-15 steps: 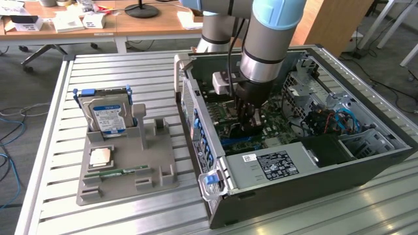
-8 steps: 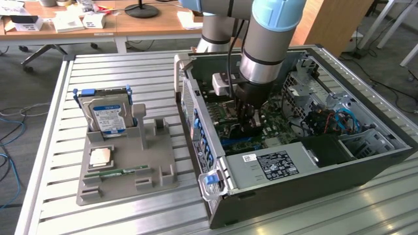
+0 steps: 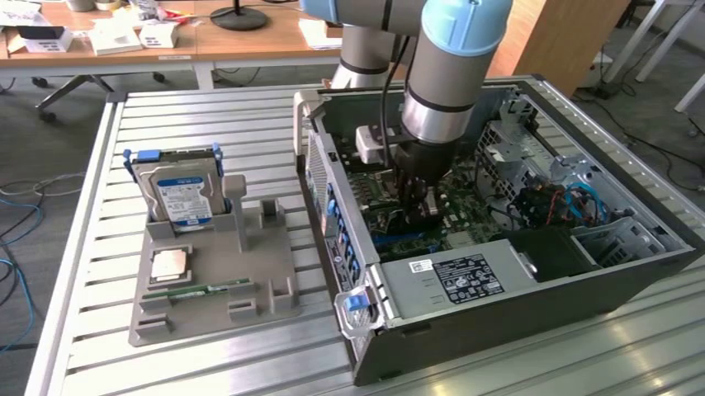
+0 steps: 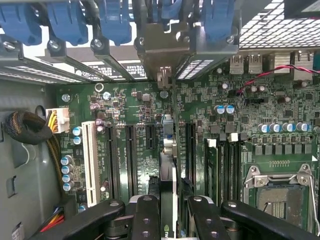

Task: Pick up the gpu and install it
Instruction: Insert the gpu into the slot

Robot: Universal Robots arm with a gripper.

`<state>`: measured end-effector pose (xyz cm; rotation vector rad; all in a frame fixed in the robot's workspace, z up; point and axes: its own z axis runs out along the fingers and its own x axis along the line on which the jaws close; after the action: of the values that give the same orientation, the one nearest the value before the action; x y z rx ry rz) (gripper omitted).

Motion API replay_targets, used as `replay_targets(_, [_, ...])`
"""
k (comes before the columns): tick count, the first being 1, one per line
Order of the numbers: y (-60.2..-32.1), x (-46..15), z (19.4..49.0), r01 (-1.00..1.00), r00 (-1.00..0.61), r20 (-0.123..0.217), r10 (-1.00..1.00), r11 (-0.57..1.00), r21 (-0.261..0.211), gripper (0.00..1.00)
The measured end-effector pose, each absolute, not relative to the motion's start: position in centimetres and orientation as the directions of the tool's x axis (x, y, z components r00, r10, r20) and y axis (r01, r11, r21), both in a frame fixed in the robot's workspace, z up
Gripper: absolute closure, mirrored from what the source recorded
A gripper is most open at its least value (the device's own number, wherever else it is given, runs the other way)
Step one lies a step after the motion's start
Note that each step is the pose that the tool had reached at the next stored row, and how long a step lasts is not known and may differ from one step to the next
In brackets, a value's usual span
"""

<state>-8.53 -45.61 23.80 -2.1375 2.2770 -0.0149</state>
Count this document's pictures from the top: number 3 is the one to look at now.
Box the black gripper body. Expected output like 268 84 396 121
395 139 452 186

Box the graphics card with metal bracket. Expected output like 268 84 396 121
362 204 443 238

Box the CPU socket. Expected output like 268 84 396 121
373 171 403 201

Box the long expansion slot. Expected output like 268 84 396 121
374 233 429 245

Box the green motherboard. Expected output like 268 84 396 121
336 135 508 265

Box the grey power supply unit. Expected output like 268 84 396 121
380 240 540 321

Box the blue case latch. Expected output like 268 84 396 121
341 295 369 317

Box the black open PC case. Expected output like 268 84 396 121
293 73 699 387

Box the white paper stack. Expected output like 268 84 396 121
297 19 344 51

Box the metal disk bay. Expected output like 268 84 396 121
571 216 670 269

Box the grey plastic parts rack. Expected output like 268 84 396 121
129 173 305 347

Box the white floor device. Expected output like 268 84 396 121
589 52 616 90

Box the wooden desk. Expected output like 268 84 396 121
0 0 501 92

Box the hard disk in blue caddy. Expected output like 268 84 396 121
122 143 226 232

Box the green bare RAM stick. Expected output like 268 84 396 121
142 279 254 300

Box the silver CPU chip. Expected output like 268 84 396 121
152 250 189 284

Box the black round lamp base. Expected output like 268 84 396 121
209 0 272 32

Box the white table leg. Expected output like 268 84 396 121
675 73 705 113

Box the white box with labels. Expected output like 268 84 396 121
137 20 181 50

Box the white open box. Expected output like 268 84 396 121
87 18 146 57

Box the black office chair base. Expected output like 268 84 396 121
31 72 168 121

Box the white box with black lid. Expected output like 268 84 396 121
15 25 77 54

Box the white printed paper sheet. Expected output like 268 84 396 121
0 7 46 26

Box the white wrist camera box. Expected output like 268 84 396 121
356 125 413 165

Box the black camera cable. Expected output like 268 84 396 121
382 35 415 166

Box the red wire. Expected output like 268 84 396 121
545 187 569 226

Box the blue data wire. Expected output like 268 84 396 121
564 181 611 228

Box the white table frame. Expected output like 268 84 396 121
603 0 705 83

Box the grey floor cable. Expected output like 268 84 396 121
0 172 87 198

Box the blue floor cable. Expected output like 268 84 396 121
0 196 45 354

